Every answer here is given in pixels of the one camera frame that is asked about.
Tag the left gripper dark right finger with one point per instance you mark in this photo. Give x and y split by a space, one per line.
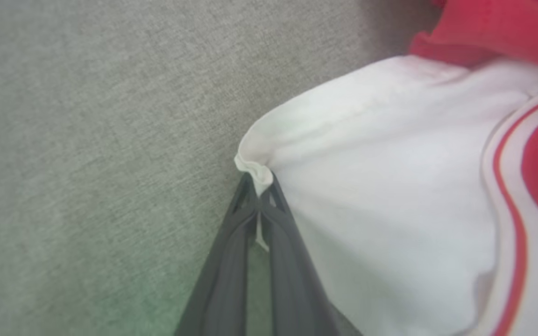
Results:
292 289

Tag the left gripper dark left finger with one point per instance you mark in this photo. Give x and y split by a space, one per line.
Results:
224 280

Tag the red and white basketball jersey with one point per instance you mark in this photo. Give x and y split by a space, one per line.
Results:
390 186

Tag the grey-green fabric sofa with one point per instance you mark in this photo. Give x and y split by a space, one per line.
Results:
87 163

